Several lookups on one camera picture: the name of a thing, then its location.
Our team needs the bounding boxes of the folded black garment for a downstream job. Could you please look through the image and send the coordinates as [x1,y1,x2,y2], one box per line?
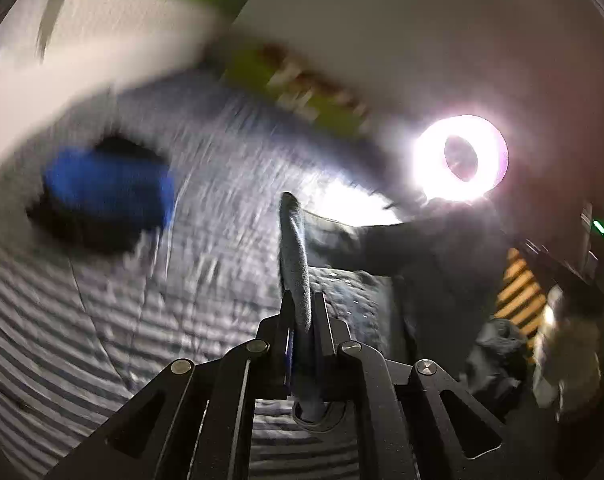
[26,132,175,257]

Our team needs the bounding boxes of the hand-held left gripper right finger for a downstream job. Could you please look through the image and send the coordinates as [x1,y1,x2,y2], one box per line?
[312,291,557,480]

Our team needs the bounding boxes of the grey garment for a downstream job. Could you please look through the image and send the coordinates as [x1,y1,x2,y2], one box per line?
[278,191,512,435]

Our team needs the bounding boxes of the ring light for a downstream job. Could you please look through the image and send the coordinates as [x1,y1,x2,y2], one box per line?
[413,114,510,203]

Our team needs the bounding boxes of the green brown patterned pillow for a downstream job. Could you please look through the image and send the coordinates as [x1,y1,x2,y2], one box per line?
[222,42,383,143]

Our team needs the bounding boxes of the striped bed sheet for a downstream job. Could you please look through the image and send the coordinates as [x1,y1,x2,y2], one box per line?
[0,67,433,480]

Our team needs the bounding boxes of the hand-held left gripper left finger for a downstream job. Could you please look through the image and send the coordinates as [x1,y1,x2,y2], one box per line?
[44,290,297,480]

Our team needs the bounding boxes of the yellow wooden slatted rail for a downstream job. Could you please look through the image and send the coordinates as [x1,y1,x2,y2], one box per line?
[492,247,552,366]

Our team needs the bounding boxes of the pile of dark clothes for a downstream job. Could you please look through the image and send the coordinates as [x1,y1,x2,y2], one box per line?
[459,317,530,411]

